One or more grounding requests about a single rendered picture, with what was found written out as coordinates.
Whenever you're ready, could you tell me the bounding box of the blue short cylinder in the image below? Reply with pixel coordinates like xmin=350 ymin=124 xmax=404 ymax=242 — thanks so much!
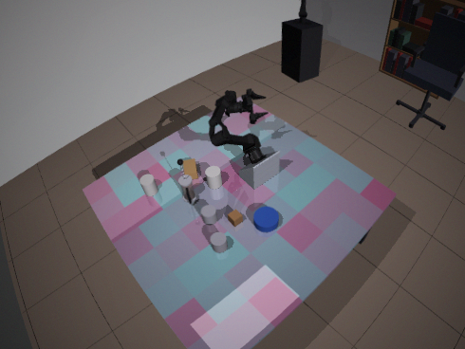
xmin=253 ymin=207 xmax=279 ymax=232

